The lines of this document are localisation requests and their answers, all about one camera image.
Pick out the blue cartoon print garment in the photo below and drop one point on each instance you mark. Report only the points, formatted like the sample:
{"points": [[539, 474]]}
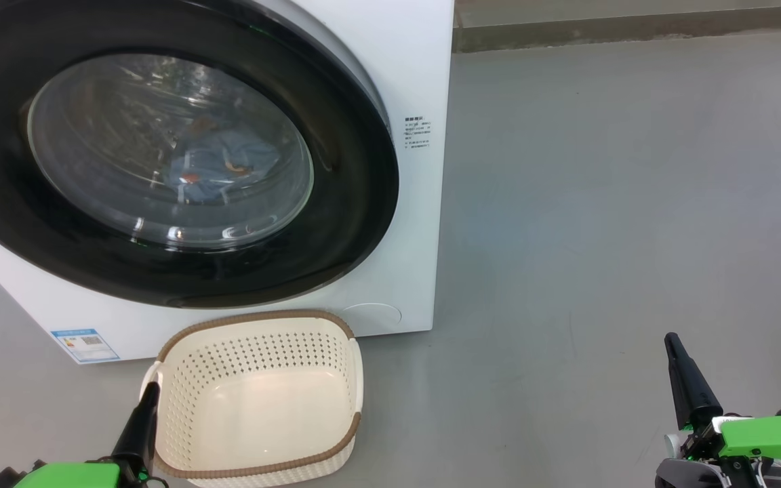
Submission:
{"points": [[228, 156]]}

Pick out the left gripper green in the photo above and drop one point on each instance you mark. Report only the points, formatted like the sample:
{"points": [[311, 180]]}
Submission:
{"points": [[65, 476]]}

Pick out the small printed text label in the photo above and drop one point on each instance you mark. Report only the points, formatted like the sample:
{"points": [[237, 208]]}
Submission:
{"points": [[416, 133]]}

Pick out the blue energy label sticker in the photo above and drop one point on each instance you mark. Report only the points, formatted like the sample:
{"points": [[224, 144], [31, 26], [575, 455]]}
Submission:
{"points": [[85, 346]]}

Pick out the black round glass washer door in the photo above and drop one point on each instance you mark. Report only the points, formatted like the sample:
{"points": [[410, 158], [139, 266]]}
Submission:
{"points": [[350, 203]]}

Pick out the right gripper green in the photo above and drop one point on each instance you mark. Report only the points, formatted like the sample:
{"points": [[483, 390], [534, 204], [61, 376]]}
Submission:
{"points": [[770, 437]]}

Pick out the round filter hatch cover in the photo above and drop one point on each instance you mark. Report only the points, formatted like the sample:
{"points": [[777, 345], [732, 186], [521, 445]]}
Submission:
{"points": [[371, 318]]}

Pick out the white front-load washing machine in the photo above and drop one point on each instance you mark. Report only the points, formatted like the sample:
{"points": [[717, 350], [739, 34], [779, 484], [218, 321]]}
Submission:
{"points": [[397, 237]]}

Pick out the cream perforated laundry basket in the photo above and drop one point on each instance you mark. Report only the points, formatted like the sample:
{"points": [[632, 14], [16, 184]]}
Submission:
{"points": [[262, 407]]}

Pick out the stainless steel washing machine drum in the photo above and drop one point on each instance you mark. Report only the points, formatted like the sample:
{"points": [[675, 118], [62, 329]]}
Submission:
{"points": [[126, 88]]}

